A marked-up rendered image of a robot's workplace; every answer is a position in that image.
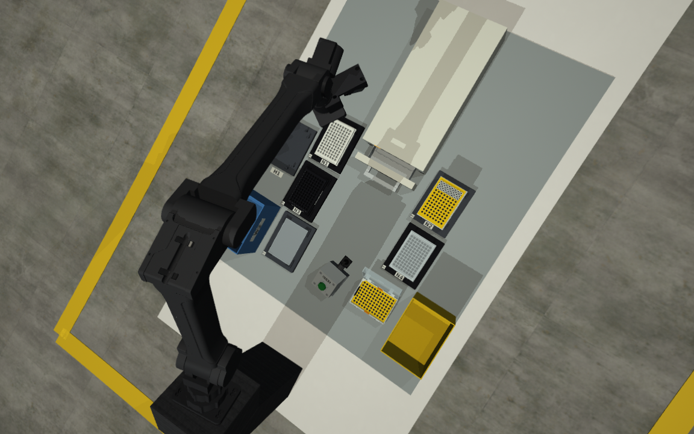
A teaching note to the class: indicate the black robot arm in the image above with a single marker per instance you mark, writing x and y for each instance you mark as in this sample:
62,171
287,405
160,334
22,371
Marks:
204,214

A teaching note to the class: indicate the large cream rectangular box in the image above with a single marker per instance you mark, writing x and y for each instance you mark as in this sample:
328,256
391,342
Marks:
437,80

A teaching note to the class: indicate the blue open-top bin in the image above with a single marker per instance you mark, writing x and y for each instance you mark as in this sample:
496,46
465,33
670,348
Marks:
266,213

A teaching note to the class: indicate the yellow bin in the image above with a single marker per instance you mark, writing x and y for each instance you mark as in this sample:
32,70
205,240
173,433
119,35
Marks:
419,335

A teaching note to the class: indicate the white assay plate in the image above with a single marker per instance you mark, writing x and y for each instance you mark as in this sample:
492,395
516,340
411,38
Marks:
335,142

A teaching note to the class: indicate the white label with black text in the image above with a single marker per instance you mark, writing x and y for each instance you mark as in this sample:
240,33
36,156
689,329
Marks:
276,172

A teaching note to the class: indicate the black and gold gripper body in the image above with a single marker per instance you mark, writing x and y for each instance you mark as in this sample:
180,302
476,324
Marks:
324,118

